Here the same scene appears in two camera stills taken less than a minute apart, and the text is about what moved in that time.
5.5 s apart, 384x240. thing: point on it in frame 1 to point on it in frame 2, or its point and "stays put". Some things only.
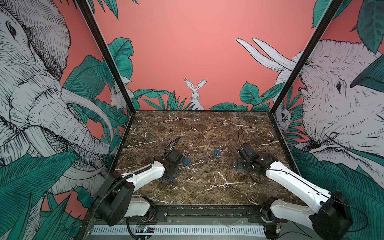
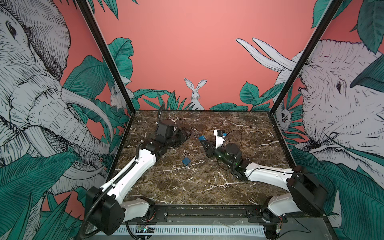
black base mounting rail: [225, 214] stays put
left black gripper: [177, 172] to [183, 134]
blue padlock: [186, 161] stays put
